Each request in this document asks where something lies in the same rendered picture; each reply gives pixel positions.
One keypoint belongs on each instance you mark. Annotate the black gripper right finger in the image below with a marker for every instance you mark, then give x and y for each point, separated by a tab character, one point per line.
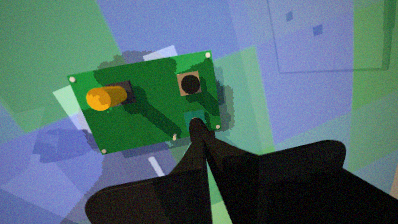
244	179

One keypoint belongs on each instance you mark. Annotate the green circuit board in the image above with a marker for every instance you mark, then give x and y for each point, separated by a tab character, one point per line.
144	103

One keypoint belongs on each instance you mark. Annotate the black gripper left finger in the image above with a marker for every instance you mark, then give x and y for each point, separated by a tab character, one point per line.
181	195

